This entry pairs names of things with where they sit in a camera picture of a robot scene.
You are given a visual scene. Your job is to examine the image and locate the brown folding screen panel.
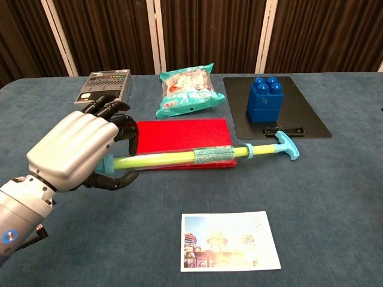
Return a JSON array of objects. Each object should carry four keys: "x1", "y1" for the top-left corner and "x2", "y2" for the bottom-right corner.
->
[
  {"x1": 263, "y1": 0, "x2": 383, "y2": 74},
  {"x1": 47, "y1": 0, "x2": 159, "y2": 76},
  {"x1": 154, "y1": 0, "x2": 270, "y2": 75},
  {"x1": 0, "y1": 0, "x2": 72, "y2": 90}
]

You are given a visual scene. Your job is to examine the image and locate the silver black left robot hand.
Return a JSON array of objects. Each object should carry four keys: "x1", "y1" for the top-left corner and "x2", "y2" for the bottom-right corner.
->
[{"x1": 26, "y1": 94, "x2": 141, "y2": 193}]

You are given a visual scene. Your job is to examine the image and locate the silver grey printed box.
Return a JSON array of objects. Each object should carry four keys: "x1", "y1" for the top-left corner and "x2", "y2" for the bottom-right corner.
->
[{"x1": 74, "y1": 69, "x2": 133, "y2": 114}]

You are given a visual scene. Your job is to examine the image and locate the blue studded building block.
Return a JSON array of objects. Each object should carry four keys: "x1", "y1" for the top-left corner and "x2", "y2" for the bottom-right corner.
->
[{"x1": 246, "y1": 76, "x2": 284, "y2": 124}]

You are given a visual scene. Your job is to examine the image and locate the red flat notebook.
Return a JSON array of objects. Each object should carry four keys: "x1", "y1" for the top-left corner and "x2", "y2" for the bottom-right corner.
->
[{"x1": 131, "y1": 118, "x2": 238, "y2": 171}]

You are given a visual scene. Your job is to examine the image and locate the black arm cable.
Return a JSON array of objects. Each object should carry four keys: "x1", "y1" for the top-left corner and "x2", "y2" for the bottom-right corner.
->
[{"x1": 17, "y1": 224, "x2": 49, "y2": 251}]

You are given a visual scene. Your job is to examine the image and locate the teal white snack bag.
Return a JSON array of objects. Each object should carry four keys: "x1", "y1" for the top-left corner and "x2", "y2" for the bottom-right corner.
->
[{"x1": 155, "y1": 62, "x2": 226, "y2": 119}]

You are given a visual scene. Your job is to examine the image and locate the black clipboard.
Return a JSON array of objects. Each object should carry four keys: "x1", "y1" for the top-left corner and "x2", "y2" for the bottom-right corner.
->
[{"x1": 223, "y1": 76, "x2": 333, "y2": 140}]

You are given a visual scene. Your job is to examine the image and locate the photo postcard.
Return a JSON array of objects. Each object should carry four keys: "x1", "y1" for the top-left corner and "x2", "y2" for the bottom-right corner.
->
[{"x1": 180, "y1": 210, "x2": 282, "y2": 273}]

